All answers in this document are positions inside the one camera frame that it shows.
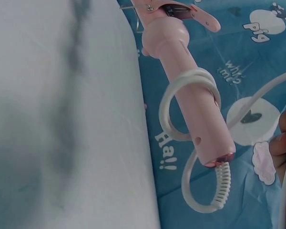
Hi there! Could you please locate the white power cord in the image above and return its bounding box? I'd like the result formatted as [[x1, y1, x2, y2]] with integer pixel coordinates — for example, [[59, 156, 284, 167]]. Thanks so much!
[[158, 67, 286, 229]]

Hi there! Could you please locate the pink curling iron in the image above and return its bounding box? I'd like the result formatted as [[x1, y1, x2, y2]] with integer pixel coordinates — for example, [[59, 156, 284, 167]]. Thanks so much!
[[119, 0, 236, 169]]

